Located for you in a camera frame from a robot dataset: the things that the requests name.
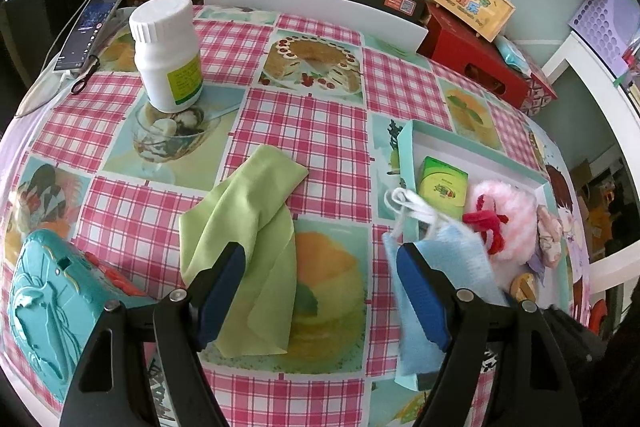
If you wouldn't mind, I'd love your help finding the pink fluffy towel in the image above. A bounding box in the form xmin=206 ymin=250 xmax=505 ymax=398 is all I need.
xmin=466 ymin=179 xmax=552 ymax=269

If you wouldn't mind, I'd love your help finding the purple cartoon print packet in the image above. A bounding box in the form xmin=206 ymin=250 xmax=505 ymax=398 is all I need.
xmin=527 ymin=251 xmax=549 ymax=284

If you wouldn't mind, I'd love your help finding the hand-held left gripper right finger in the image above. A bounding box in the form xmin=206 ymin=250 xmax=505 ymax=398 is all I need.
xmin=395 ymin=242 xmax=584 ymax=427

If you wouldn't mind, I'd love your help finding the white pill bottle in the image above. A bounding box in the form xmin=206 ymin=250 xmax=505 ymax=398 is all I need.
xmin=128 ymin=0 xmax=205 ymax=113

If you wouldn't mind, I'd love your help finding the black hair tie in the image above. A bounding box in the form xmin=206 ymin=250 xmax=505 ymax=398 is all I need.
xmin=71 ymin=56 xmax=102 ymax=96

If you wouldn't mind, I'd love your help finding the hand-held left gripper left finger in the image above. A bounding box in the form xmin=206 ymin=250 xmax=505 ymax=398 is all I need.
xmin=58 ymin=242 xmax=248 ymax=427

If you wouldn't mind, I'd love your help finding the red hair tie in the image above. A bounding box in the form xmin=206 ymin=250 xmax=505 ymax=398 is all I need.
xmin=462 ymin=194 xmax=509 ymax=254

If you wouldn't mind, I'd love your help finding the teal box lid tray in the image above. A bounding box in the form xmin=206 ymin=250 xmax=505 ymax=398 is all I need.
xmin=394 ymin=119 xmax=573 ymax=392

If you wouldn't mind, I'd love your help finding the blue face mask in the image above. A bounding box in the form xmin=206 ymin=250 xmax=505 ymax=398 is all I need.
xmin=382 ymin=186 xmax=507 ymax=379

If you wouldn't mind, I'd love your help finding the green tissue pack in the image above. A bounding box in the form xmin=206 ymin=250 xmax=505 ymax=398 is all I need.
xmin=417 ymin=156 xmax=470 ymax=214

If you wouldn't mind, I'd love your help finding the green cloth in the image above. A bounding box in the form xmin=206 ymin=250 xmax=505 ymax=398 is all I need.
xmin=178 ymin=145 xmax=310 ymax=357

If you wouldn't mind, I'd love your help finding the white shelf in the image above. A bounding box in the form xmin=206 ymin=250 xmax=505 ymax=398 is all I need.
xmin=542 ymin=31 xmax=640 ymax=294

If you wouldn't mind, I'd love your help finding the pink checked tablecloth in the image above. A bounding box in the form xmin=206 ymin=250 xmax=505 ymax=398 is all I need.
xmin=0 ymin=2 xmax=566 ymax=427

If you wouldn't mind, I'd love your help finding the pink floral scrunchie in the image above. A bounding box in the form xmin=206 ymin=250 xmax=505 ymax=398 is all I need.
xmin=535 ymin=204 xmax=569 ymax=269

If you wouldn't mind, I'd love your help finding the round yellow biscuit pack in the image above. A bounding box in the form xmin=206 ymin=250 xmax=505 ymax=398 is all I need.
xmin=509 ymin=273 xmax=541 ymax=304

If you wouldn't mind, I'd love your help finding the wooden box with handle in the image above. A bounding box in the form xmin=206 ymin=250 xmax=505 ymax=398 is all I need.
xmin=427 ymin=0 xmax=517 ymax=43

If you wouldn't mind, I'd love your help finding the black smartphone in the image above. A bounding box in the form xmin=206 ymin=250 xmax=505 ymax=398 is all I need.
xmin=53 ymin=0 xmax=130 ymax=73

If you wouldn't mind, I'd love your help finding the white chair back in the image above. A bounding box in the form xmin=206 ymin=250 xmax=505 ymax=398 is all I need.
xmin=202 ymin=0 xmax=429 ymax=54

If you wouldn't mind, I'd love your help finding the red cardboard box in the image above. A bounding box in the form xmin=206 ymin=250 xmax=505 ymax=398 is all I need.
xmin=417 ymin=11 xmax=534 ymax=108

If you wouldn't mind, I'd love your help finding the wet wipes pack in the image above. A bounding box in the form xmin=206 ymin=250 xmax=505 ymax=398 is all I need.
xmin=494 ymin=37 xmax=532 ymax=74

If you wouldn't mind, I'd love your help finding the teal plastic case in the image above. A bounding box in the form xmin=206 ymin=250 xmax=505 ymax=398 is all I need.
xmin=7 ymin=228 xmax=157 ymax=404

